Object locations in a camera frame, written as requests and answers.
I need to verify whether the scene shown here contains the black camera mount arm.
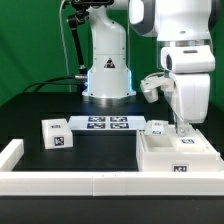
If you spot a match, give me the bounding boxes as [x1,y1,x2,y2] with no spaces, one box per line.
[67,0,114,76]

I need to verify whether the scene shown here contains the white cabinet door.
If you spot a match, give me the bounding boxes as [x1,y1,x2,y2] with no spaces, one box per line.
[167,125,206,152]
[144,120,168,135]

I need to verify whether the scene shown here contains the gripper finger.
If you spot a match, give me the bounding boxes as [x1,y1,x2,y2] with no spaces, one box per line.
[176,125,184,135]

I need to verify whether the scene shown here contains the white cabinet body box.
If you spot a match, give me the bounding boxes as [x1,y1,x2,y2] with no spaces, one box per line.
[136,129,224,172]

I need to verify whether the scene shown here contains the white marker base plate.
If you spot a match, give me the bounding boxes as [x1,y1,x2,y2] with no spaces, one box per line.
[68,116,146,130]

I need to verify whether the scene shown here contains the black cables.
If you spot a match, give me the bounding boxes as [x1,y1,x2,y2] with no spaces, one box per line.
[22,75,88,94]

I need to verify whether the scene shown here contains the white cabinet top block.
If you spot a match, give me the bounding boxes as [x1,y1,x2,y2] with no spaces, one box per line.
[41,118,73,149]

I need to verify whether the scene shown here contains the white U-shaped fence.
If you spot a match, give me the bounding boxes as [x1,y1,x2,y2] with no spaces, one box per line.
[0,139,224,196]

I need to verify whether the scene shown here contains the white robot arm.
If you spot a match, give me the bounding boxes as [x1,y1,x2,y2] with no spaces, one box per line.
[83,0,221,135]

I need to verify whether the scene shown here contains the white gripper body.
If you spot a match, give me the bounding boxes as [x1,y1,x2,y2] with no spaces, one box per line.
[160,45,215,123]

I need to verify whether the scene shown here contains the grey cable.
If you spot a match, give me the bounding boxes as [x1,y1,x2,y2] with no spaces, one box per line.
[58,0,73,94]

